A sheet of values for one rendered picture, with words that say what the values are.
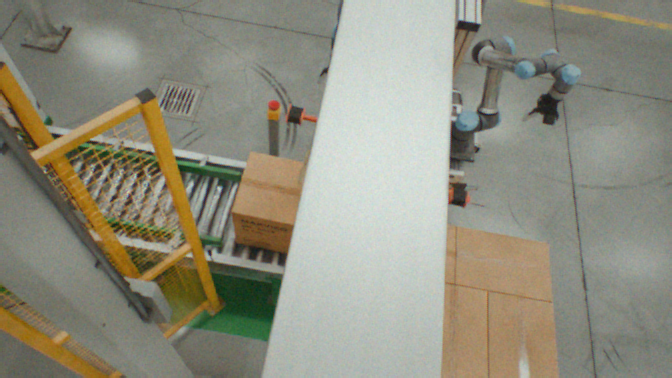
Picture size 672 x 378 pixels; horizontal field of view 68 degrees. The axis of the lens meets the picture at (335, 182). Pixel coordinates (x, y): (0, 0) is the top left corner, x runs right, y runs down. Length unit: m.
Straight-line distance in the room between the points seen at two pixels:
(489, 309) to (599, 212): 1.71
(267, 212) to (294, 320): 2.41
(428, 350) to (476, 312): 2.82
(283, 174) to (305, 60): 2.06
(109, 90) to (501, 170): 3.31
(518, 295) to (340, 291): 2.98
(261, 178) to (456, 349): 1.44
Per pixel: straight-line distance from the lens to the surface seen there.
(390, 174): 0.35
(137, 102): 1.66
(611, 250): 4.44
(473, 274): 3.21
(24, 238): 1.08
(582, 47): 5.78
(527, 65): 2.35
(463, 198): 2.53
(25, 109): 2.01
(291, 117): 2.65
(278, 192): 2.76
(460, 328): 3.07
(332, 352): 0.30
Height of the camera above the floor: 3.34
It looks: 58 degrees down
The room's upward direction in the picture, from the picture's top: 11 degrees clockwise
